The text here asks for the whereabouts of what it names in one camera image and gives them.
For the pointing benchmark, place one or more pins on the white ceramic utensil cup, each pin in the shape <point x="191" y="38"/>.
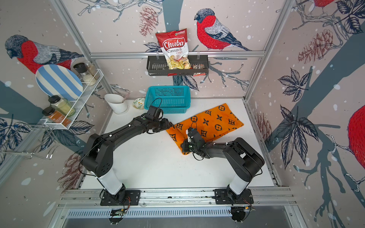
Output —
<point x="117" y="103"/>

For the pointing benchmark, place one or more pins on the teal plastic basket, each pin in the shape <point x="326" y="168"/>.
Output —
<point x="171" y="99"/>

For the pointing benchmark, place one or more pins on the white wire wall shelf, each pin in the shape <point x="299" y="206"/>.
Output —
<point x="78" y="105"/>

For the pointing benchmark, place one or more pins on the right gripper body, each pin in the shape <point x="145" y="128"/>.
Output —
<point x="188" y="147"/>

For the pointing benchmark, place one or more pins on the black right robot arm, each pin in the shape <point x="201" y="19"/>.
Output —
<point x="245" y="161"/>

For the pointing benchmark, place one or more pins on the red Chuba chips bag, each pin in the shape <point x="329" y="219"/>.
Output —
<point x="174" y="46"/>

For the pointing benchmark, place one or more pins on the black hanging wire basket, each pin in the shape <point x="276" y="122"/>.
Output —
<point x="195" y="65"/>

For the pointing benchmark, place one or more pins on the orange patterned pillowcase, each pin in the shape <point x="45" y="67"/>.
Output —
<point x="212" y="124"/>

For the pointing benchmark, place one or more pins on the orange spice jar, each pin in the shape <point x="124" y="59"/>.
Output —
<point x="56" y="116"/>

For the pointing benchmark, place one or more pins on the metal hook rack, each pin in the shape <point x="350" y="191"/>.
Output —
<point x="30" y="141"/>

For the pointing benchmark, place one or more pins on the blue white striped plate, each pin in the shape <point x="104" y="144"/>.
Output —
<point x="55" y="80"/>

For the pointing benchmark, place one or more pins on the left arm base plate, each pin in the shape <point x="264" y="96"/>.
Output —
<point x="125" y="197"/>

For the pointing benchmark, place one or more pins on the small patterned bowl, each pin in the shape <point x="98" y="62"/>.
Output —
<point x="139" y="103"/>

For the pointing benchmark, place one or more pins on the black lid spice jar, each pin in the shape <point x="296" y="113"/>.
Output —
<point x="87" y="77"/>

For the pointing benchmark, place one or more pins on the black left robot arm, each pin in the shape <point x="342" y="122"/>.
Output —
<point x="99" y="151"/>

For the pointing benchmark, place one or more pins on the green spice jar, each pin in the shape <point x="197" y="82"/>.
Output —
<point x="62" y="105"/>

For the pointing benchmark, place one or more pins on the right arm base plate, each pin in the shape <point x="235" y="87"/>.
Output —
<point x="227" y="196"/>

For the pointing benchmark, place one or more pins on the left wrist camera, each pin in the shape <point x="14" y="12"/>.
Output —
<point x="153" y="113"/>

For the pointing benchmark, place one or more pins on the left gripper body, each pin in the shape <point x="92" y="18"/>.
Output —
<point x="160" y="125"/>

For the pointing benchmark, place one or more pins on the small glass spice jar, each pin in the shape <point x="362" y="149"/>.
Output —
<point x="92" y="70"/>

